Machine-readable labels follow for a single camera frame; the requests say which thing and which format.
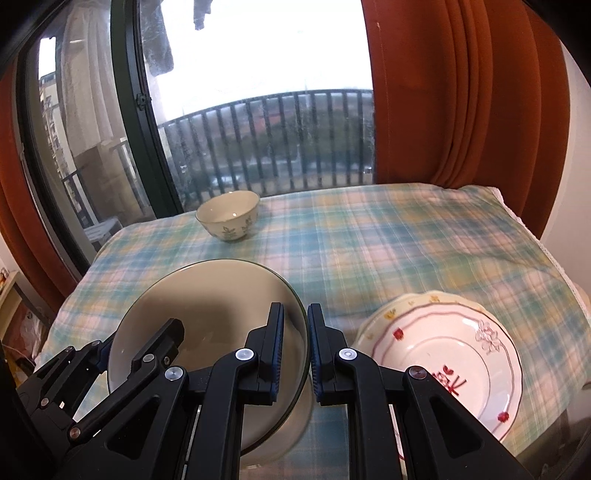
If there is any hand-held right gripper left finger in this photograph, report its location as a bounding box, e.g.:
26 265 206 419
92 302 286 480

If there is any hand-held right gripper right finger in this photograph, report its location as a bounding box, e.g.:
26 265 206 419
307 303 527 480

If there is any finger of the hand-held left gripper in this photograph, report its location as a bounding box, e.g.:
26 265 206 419
87 340 112 372
131 318 185 376

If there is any yellow floral beaded plate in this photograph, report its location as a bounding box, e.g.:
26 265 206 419
353 290 523 444

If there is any pink rimmed scalloped plate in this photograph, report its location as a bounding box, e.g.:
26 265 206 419
369 302 513 445

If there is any clear plastic bag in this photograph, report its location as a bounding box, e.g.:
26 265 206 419
0 305 47 365

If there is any grey slatted stool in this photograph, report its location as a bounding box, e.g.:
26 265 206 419
84 218 124 252

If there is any pastel plaid blanket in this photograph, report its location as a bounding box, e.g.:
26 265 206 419
41 184 591 480

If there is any cream bowl with leaf print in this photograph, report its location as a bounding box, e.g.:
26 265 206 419
195 191 260 242

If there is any narrow orange curtain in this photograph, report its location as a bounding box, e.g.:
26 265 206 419
0 69 86 315

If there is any cardboard box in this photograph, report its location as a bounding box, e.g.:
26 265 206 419
74 143 139 217

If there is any apartment building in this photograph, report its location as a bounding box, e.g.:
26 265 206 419
39 37 70 185

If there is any black balcony railing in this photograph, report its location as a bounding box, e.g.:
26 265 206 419
60 89 375 217

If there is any hanging white cloth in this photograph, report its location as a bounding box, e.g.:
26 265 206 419
60 18 116 153

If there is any wide orange curtain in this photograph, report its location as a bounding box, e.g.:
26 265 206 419
360 0 568 241

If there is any hanging grey cloth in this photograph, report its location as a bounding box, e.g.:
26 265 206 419
139 0 175 77

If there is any dark green window frame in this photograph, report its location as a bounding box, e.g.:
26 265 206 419
16 0 185 268

